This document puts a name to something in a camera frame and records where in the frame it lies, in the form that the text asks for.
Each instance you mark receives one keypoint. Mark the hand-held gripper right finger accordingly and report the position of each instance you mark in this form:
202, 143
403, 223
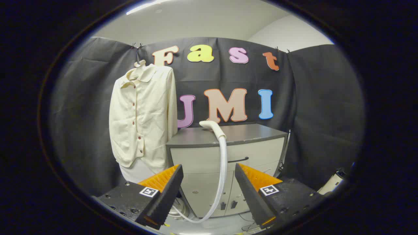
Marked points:
248, 192

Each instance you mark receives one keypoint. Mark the white garment steamer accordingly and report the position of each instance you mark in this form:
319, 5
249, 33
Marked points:
223, 156

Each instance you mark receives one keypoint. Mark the white clothes hanger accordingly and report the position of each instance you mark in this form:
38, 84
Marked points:
141, 64

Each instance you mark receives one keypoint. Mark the black backdrop cloth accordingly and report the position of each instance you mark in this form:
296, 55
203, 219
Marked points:
310, 98

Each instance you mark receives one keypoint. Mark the white cabinet with grey top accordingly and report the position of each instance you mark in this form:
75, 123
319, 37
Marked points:
254, 153

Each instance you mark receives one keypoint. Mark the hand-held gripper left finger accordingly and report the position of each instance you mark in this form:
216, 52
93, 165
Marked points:
169, 192

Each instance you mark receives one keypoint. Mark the white cylindrical device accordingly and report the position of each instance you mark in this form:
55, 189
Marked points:
331, 183

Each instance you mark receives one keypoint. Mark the cream button-up shirt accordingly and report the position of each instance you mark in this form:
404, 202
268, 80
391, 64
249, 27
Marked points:
150, 107

